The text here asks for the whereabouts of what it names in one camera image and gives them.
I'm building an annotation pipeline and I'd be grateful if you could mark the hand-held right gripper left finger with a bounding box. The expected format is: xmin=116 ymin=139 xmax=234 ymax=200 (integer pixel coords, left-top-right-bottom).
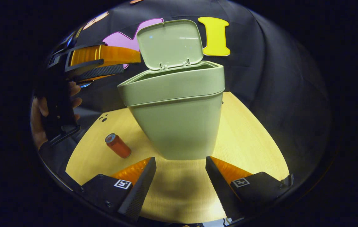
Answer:
xmin=80 ymin=157 xmax=157 ymax=221

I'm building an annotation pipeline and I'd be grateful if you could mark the light green garbage bin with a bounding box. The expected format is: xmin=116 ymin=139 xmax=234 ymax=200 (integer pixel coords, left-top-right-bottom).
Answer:
xmin=117 ymin=19 xmax=225 ymax=160

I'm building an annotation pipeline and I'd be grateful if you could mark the wooden desktop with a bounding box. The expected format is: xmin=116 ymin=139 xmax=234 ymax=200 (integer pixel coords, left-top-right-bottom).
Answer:
xmin=66 ymin=91 xmax=290 ymax=224

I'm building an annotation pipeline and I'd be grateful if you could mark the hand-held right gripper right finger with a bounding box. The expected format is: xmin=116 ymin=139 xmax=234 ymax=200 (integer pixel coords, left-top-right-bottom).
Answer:
xmin=205 ymin=156 xmax=294 ymax=221

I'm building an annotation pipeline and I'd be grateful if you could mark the red pop can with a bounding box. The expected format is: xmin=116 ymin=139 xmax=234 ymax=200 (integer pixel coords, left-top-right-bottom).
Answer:
xmin=105 ymin=133 xmax=132 ymax=159

